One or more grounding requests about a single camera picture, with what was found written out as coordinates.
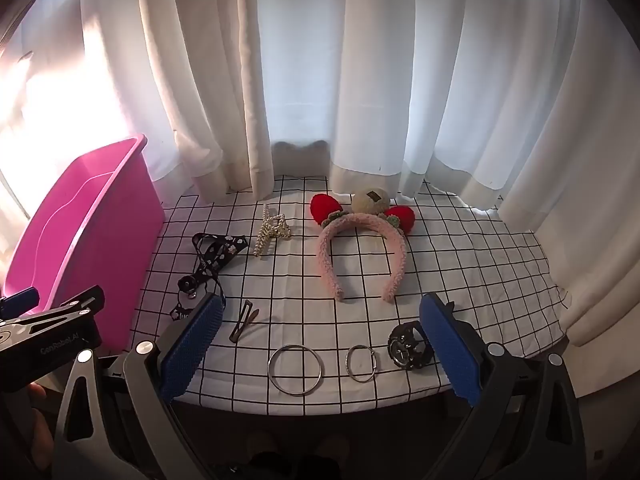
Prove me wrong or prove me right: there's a person's left hand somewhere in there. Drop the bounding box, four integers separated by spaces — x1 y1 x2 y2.
0 381 56 480

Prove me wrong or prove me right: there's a black cartoon-print lanyard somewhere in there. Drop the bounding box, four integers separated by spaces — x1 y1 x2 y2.
170 232 249 322

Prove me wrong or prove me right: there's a white curtain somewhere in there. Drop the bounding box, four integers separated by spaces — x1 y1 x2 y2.
0 0 640 348

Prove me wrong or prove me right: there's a white black-grid tablecloth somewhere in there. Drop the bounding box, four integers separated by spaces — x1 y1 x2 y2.
102 175 571 418

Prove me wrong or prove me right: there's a dark snap hair clip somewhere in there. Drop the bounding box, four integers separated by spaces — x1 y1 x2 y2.
229 300 260 345

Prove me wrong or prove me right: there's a small silver bangle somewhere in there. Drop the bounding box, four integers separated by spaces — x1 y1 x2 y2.
345 345 379 385

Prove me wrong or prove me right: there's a pink fuzzy headband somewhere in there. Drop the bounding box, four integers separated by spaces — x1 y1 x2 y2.
310 186 417 303

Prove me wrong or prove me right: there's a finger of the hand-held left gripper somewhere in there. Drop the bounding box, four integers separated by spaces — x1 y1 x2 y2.
0 285 105 333

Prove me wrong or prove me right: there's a large silver bangle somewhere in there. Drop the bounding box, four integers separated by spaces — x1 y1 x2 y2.
267 344 325 397

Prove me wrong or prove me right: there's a black wristwatch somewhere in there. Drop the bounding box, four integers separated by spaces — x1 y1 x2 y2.
387 321 435 372

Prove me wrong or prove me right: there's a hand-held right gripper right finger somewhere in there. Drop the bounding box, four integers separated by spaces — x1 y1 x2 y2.
419 292 588 480

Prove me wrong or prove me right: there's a pearl hair claw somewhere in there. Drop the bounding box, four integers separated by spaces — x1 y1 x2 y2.
256 204 293 260

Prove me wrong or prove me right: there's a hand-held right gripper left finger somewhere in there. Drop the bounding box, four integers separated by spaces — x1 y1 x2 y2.
52 292 226 480

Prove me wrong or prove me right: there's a pink plastic bin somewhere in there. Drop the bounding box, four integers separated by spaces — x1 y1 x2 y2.
2 134 166 356

